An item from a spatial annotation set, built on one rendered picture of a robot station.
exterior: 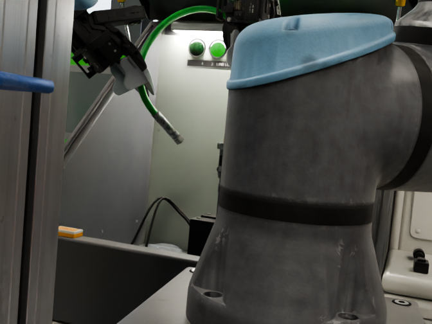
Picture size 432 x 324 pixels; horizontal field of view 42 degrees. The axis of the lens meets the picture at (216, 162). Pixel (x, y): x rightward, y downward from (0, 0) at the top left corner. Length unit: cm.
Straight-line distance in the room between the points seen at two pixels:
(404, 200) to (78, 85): 327
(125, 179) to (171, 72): 32
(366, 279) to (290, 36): 17
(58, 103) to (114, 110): 105
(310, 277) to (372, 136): 10
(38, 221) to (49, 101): 7
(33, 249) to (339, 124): 20
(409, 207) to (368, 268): 72
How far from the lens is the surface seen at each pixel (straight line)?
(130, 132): 145
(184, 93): 154
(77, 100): 414
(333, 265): 38
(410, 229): 111
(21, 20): 30
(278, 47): 38
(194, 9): 122
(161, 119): 114
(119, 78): 112
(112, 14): 110
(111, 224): 142
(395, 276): 90
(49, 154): 32
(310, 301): 38
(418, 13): 48
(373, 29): 39
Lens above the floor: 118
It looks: 4 degrees down
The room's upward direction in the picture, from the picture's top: 5 degrees clockwise
